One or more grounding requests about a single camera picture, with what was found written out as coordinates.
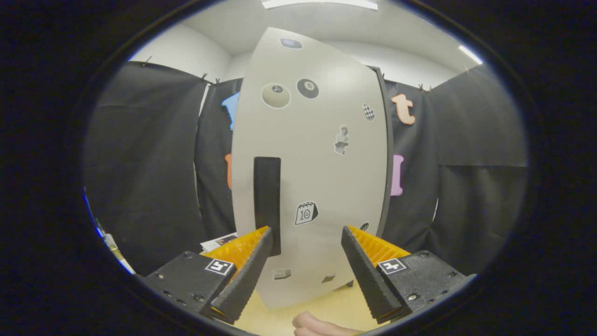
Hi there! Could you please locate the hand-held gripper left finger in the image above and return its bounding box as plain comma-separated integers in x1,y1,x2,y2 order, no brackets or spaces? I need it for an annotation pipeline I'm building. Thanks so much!
140,226,274,325

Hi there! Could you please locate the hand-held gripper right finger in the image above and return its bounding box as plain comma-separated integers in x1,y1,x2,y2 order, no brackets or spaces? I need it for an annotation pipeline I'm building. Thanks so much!
341,225,477,325

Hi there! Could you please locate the black door handle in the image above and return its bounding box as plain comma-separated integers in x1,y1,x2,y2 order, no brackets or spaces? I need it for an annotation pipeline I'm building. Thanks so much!
253,156,282,257

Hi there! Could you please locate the grey shoe cabinet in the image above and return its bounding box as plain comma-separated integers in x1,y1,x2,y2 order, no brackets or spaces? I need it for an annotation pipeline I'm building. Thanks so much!
368,65,395,288

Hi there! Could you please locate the printed magazine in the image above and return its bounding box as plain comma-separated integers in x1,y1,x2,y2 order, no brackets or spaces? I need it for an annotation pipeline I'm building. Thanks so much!
201,232,238,253

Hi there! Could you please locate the yellow white box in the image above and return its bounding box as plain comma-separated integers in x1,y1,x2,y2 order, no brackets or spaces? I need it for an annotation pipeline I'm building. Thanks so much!
103,232,136,275

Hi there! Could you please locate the black backdrop cloth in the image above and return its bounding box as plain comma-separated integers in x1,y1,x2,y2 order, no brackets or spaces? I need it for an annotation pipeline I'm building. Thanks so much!
82,61,530,276

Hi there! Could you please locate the small ceiling light panel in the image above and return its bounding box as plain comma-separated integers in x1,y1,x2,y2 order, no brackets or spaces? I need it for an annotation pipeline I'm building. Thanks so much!
458,45,483,65

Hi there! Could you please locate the large ceiling light panel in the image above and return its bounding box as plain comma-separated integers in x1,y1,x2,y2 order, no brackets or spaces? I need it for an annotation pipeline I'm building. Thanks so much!
261,0,378,11

